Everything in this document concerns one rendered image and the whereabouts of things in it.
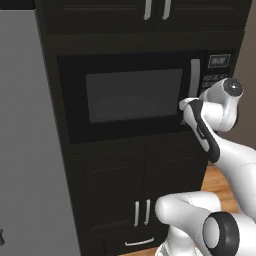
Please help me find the black microwave oven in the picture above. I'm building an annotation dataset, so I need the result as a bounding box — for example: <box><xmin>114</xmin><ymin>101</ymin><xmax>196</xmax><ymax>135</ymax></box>
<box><xmin>56</xmin><ymin>49</ymin><xmax>238</xmax><ymax>145</ymax></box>

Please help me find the black microwave door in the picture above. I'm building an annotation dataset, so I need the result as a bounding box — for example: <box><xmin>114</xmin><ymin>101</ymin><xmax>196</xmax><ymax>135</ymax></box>
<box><xmin>57</xmin><ymin>52</ymin><xmax>205</xmax><ymax>145</ymax></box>

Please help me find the dark cupboard door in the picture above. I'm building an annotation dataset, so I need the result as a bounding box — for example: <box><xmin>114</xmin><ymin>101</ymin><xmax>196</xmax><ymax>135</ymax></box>
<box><xmin>34</xmin><ymin>0</ymin><xmax>157</xmax><ymax>35</ymax></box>
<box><xmin>154</xmin><ymin>0</ymin><xmax>253</xmax><ymax>33</ymax></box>
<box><xmin>144</xmin><ymin>141</ymin><xmax>210</xmax><ymax>228</ymax></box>
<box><xmin>70</xmin><ymin>148</ymin><xmax>148</xmax><ymax>236</ymax></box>

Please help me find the grey fridge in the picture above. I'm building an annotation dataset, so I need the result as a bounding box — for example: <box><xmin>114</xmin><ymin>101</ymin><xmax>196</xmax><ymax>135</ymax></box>
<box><xmin>0</xmin><ymin>8</ymin><xmax>82</xmax><ymax>256</ymax></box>

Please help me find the dark drawer front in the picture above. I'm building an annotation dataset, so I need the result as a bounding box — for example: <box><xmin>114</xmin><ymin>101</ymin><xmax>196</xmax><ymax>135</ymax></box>
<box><xmin>103</xmin><ymin>229</ymin><xmax>169</xmax><ymax>256</ymax></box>

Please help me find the dark cupboard above fridge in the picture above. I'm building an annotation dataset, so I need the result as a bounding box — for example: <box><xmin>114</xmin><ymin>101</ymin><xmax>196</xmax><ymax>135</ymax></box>
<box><xmin>0</xmin><ymin>0</ymin><xmax>37</xmax><ymax>11</ymax></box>

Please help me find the dark tall cabinet frame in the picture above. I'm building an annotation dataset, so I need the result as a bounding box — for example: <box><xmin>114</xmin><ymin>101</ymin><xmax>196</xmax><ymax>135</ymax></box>
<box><xmin>33</xmin><ymin>0</ymin><xmax>254</xmax><ymax>256</ymax></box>

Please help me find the silver microwave door handle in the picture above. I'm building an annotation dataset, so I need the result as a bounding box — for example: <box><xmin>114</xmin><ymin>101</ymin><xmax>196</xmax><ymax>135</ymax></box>
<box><xmin>188</xmin><ymin>58</ymin><xmax>201</xmax><ymax>100</ymax></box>

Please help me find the silver cupboard door handle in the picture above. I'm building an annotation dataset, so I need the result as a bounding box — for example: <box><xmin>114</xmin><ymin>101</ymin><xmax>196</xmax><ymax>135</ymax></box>
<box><xmin>143</xmin><ymin>0</ymin><xmax>153</xmax><ymax>21</ymax></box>
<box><xmin>161</xmin><ymin>0</ymin><xmax>172</xmax><ymax>21</ymax></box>
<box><xmin>144</xmin><ymin>198</ymin><xmax>152</xmax><ymax>226</ymax></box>
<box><xmin>133</xmin><ymin>200</ymin><xmax>141</xmax><ymax>228</ymax></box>

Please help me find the silver drawer handle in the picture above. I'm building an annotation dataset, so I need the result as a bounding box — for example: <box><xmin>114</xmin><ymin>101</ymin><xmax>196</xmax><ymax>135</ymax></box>
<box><xmin>124</xmin><ymin>236</ymin><xmax>156</xmax><ymax>248</ymax></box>

